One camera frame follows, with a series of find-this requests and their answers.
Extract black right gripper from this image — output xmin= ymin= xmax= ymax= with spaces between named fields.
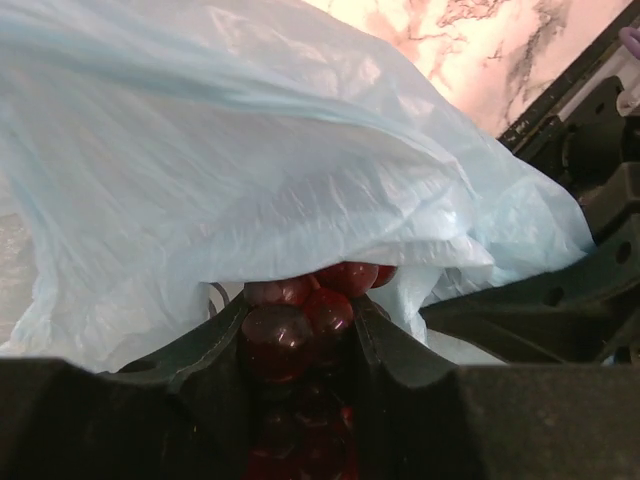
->
xmin=421 ymin=162 xmax=639 ymax=364

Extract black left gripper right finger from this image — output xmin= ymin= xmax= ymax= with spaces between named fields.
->
xmin=353 ymin=298 xmax=639 ymax=479

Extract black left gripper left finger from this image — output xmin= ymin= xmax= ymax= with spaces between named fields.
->
xmin=1 ymin=298 xmax=250 ymax=479

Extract dark red fake grapes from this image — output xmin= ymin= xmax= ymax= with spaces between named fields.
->
xmin=237 ymin=262 xmax=396 ymax=479

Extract light blue plastic bag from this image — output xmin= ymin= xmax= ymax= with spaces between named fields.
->
xmin=1 ymin=1 xmax=594 ymax=372

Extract black metal base rail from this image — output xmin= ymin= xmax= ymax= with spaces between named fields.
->
xmin=498 ymin=1 xmax=639 ymax=153

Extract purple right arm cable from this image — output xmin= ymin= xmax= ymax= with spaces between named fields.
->
xmin=618 ymin=24 xmax=640 ymax=61

